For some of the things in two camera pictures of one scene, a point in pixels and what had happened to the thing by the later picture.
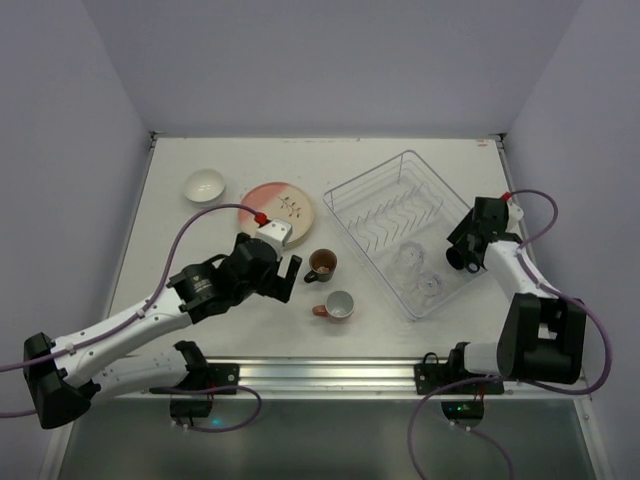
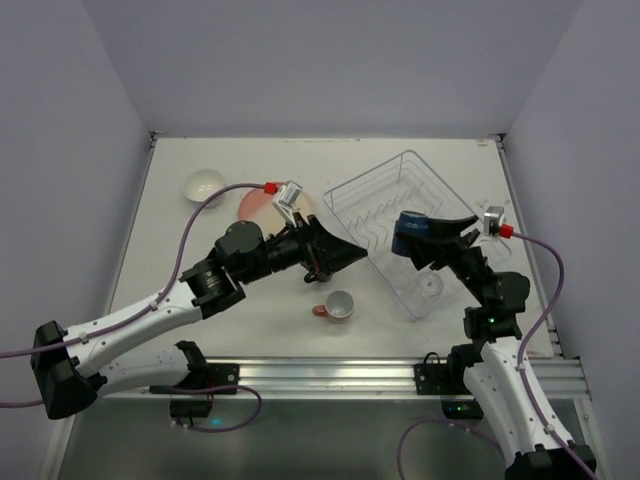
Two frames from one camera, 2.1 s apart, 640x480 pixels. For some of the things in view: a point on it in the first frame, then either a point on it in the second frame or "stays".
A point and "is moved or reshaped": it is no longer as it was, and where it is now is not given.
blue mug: x=455 y=257 is moved or reshaped
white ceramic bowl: x=204 y=188 stays
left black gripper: x=279 y=280 to x=310 y=248
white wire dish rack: x=400 y=215 stays
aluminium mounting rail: x=334 y=378 stays
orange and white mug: x=339 y=307 stays
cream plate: x=301 y=224 is moved or reshaped
